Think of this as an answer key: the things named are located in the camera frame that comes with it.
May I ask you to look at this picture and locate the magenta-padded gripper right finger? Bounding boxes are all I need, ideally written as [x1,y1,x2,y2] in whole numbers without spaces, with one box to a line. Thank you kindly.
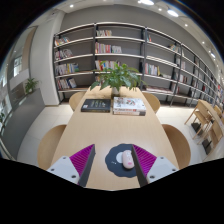
[130,143,179,188]

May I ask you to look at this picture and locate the ceiling lights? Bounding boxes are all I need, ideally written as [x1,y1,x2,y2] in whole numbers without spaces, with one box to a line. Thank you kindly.
[68,0,218,59]

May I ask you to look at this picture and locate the leafy plant in white pot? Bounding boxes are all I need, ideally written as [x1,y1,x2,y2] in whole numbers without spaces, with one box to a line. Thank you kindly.
[89,63,146,98]

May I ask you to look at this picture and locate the slatted wooden chairs group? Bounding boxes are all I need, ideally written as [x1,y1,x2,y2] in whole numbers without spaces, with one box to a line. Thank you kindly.
[184,98,224,156]

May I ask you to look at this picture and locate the pale pink computer mouse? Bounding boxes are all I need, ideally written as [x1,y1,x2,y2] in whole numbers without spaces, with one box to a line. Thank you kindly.
[121,149,135,169]

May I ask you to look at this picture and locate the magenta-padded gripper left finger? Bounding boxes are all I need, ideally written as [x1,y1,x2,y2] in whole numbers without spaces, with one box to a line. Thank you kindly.
[46,143,97,188]

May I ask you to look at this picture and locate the black hardcover book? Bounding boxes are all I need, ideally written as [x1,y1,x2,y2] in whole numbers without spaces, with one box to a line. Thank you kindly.
[80,98,112,113]

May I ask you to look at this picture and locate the white book with red lettering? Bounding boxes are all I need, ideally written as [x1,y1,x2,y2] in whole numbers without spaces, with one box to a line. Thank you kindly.
[112,108,147,117]

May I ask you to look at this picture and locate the grey counter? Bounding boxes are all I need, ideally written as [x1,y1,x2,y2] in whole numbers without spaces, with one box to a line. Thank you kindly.
[0,88,46,161]

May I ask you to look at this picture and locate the black cartoon-eyed mouse pad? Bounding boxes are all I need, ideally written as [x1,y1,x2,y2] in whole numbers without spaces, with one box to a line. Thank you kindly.
[104,143,141,179]

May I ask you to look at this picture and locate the small distant potted plant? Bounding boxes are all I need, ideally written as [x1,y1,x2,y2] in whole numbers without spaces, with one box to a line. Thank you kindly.
[23,77,39,95]

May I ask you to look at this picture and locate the tall bookshelf unit with books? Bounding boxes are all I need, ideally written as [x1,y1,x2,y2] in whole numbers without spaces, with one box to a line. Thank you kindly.
[52,21,224,111]

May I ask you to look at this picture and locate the white illustrated book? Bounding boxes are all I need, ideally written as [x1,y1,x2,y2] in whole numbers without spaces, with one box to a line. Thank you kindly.
[113,96,147,113]

